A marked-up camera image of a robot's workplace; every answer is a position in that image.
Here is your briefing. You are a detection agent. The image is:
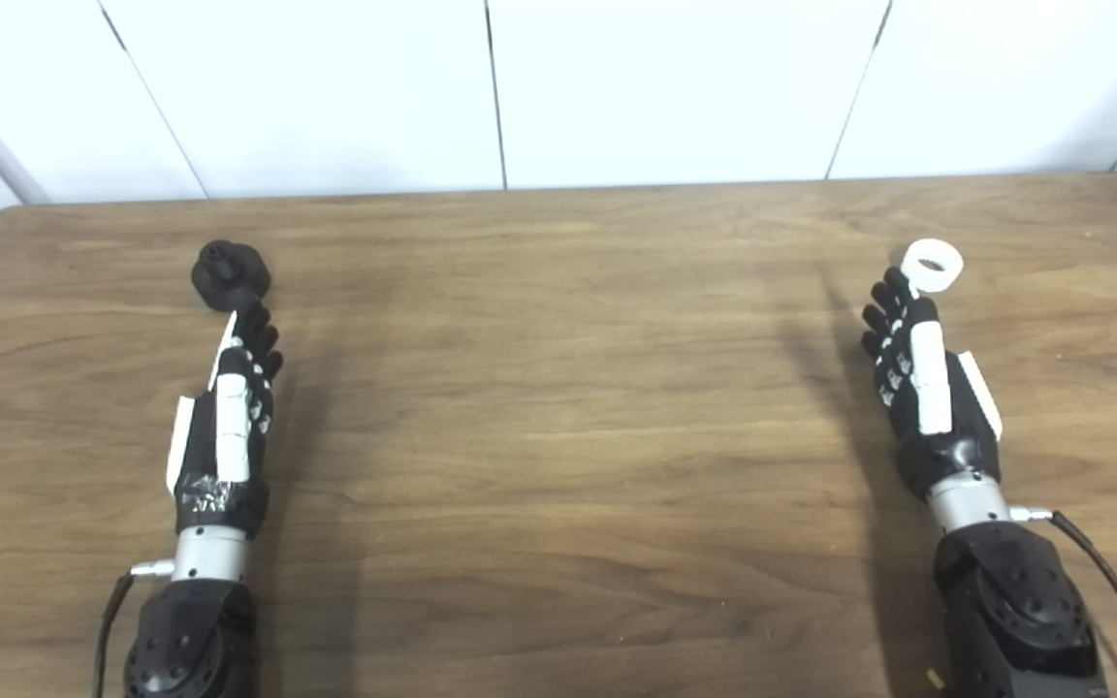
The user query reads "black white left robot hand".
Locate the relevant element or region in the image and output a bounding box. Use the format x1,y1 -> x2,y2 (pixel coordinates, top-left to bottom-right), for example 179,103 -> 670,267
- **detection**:
166,302 -> 285,539

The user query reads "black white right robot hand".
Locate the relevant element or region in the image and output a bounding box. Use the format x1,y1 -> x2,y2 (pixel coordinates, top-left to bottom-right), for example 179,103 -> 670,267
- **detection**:
861,267 -> 1004,503

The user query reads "white plastic ring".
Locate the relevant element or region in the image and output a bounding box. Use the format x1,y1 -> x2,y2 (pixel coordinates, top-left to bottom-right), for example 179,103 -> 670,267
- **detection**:
902,238 -> 965,297

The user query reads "round black part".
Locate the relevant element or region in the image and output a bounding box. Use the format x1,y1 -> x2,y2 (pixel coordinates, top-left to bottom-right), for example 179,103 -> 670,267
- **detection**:
192,239 -> 272,313

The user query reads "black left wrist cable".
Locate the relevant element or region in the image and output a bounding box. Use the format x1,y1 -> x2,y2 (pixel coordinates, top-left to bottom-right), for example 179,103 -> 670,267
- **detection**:
93,560 -> 176,698

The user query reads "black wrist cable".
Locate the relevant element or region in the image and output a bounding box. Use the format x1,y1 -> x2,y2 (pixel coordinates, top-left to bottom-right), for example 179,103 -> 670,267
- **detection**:
1009,506 -> 1117,698
93,560 -> 176,698

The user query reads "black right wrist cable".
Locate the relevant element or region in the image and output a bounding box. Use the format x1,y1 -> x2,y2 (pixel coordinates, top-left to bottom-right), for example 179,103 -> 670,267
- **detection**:
1009,506 -> 1117,698

